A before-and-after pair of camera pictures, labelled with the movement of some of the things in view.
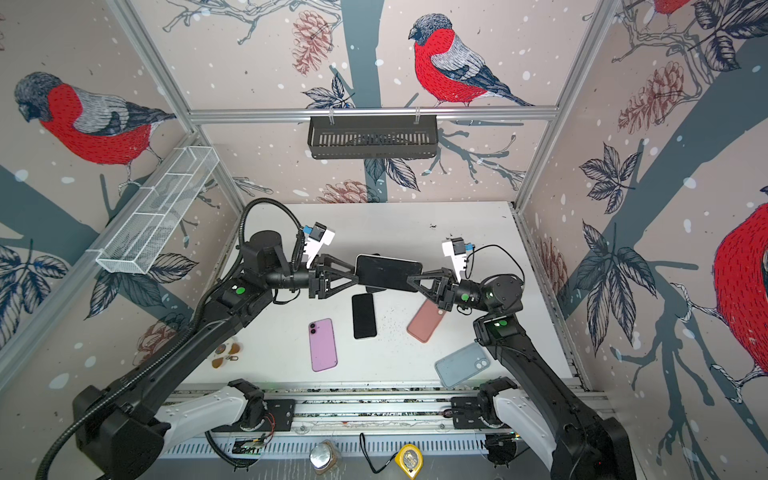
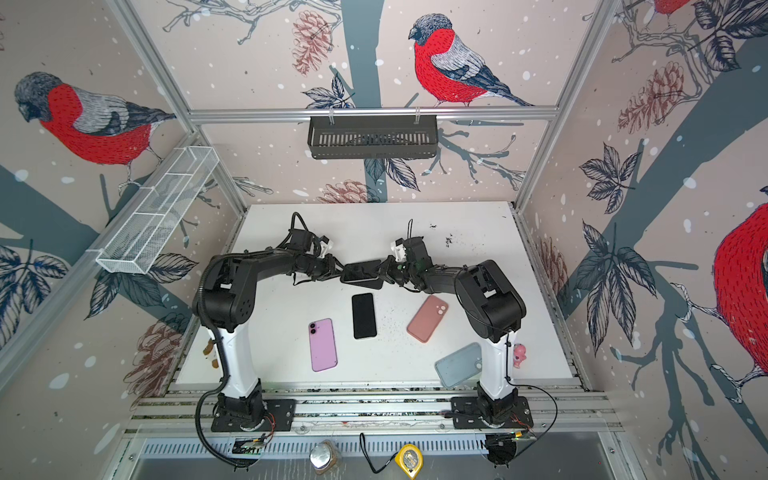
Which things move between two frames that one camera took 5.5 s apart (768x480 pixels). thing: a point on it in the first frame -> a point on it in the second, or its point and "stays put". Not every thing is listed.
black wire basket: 372,136 stays put
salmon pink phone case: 425,321 stays put
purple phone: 322,345 stays put
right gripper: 443,297 -> 390,271
